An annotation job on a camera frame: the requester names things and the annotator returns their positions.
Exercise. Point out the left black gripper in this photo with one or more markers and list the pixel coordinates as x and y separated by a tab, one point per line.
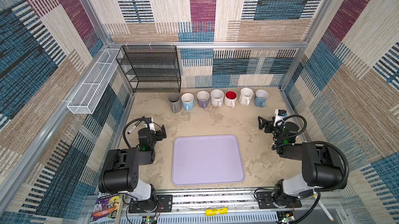
158	136

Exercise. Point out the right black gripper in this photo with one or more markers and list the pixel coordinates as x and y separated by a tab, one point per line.
269	123

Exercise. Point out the teal blue square mug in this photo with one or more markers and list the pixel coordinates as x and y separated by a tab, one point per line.
260	98

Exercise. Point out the grey mug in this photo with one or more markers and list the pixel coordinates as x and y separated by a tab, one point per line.
175	103

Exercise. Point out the white tall mug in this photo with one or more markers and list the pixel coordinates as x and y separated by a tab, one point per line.
246	95

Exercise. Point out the light blue mug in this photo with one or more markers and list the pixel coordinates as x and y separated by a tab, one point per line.
187	101

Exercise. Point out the white round mug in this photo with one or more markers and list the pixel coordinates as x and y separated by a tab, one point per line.
230	98

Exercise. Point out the purple mug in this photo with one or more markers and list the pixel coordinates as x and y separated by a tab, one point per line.
203	99

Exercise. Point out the cream mug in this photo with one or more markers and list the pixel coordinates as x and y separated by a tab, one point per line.
217	97

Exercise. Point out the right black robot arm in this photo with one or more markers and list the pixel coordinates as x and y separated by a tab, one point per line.
324	167

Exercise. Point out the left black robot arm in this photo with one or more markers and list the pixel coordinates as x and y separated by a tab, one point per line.
120	172

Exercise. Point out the black marker pen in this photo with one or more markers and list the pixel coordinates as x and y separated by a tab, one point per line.
134	127

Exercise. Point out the lavender plastic tray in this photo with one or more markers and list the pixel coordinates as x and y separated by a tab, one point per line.
205	160

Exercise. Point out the yellow cylinder tube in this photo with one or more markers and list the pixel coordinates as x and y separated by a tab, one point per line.
216	211

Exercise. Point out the colourful book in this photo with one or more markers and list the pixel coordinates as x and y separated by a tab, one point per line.
107	209

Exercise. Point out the white yellow pen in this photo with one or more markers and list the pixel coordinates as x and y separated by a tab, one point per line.
325	210

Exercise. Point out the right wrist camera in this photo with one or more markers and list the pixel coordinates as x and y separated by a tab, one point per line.
280	115

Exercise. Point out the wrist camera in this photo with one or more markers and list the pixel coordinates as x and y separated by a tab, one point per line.
149	123
280	115

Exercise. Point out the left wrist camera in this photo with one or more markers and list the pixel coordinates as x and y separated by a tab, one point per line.
149	123

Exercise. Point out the black wire shelf rack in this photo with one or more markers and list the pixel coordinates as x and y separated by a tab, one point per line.
151	68

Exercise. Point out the aluminium rail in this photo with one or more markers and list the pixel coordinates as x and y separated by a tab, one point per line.
196	201

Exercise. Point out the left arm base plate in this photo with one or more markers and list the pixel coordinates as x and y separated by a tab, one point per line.
162	203

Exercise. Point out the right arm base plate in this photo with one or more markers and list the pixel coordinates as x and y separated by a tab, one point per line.
267	201

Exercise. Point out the white wire mesh basket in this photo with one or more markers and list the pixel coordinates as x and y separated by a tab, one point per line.
89	93

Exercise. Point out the white slotted cable duct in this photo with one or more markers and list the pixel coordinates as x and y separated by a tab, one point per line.
229	218

